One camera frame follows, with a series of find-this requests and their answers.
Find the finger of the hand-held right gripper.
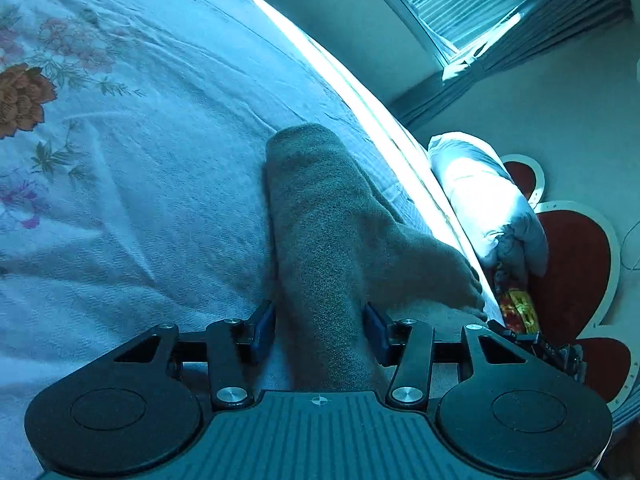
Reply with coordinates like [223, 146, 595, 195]
[492, 321, 557, 362]

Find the red flower-shaped rug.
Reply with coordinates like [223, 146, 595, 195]
[500, 154, 635, 407]

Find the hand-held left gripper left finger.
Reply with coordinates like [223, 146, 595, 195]
[114, 301, 277, 410]

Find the dark curtain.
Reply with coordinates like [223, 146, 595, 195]
[390, 0, 632, 128]

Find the thin wall cable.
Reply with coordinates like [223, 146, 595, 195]
[619, 222, 640, 273]

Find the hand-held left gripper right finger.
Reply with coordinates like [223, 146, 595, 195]
[362, 302, 531, 408]

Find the floral bed sheet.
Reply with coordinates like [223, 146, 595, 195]
[0, 0, 507, 461]

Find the colourful patterned pillow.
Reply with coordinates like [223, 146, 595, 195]
[492, 264, 542, 335]

